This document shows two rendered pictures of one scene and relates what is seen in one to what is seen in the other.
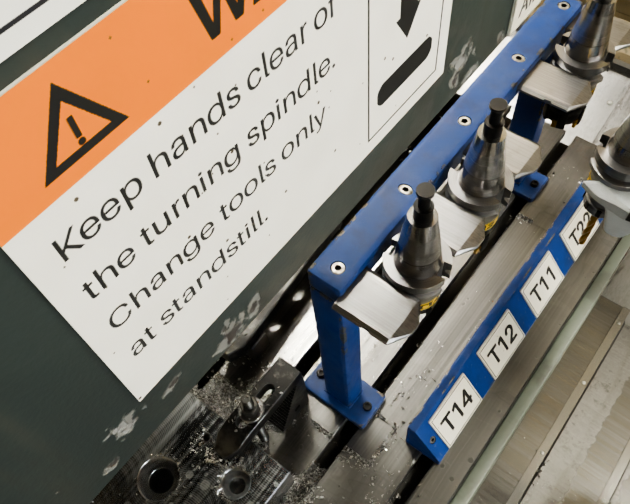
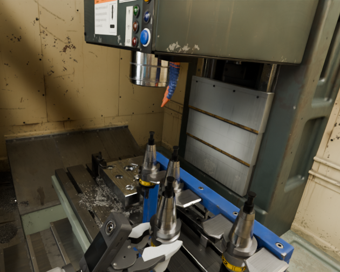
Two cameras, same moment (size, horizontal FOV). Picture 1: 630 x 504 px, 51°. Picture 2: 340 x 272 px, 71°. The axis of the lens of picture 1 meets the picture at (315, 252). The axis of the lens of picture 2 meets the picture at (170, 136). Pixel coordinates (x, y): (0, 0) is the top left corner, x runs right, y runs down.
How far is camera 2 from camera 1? 0.84 m
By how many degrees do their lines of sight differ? 76
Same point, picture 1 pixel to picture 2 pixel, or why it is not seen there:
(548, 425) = not seen: outside the picture
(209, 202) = (100, 17)
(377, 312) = (138, 158)
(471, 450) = not seen: hidden behind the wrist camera
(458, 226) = (157, 177)
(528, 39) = not seen: hidden behind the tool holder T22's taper
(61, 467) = (92, 31)
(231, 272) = (100, 29)
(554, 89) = (215, 222)
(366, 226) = (165, 160)
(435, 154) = (187, 177)
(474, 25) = (120, 33)
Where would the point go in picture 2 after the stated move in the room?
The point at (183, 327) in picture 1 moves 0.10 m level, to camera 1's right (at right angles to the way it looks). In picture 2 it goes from (97, 29) to (80, 26)
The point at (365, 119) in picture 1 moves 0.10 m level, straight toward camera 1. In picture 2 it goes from (108, 27) to (77, 24)
